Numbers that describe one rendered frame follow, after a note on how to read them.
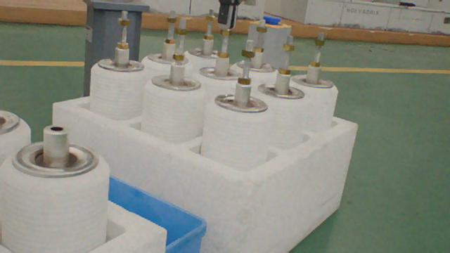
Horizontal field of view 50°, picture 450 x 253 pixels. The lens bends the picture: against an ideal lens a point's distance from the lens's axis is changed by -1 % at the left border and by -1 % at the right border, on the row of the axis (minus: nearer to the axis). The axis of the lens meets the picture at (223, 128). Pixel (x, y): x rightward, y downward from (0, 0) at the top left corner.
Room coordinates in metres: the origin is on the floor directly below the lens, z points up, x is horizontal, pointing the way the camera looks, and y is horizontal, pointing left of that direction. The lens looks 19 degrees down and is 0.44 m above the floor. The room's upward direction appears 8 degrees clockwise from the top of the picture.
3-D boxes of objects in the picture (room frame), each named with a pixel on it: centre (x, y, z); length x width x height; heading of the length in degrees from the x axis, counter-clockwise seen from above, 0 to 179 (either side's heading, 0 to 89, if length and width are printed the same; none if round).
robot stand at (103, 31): (1.29, 0.32, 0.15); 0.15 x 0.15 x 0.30; 29
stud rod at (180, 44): (0.72, 0.08, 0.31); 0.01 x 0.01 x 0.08; 55
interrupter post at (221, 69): (0.82, 0.02, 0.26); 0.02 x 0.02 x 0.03
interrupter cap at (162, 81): (0.72, 0.08, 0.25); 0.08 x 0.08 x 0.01
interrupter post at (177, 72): (0.72, 0.08, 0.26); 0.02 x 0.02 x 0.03
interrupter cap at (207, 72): (0.82, 0.02, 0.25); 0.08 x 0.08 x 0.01
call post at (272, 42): (1.11, -0.07, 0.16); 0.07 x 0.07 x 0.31; 58
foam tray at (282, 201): (0.82, 0.02, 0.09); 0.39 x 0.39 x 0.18; 58
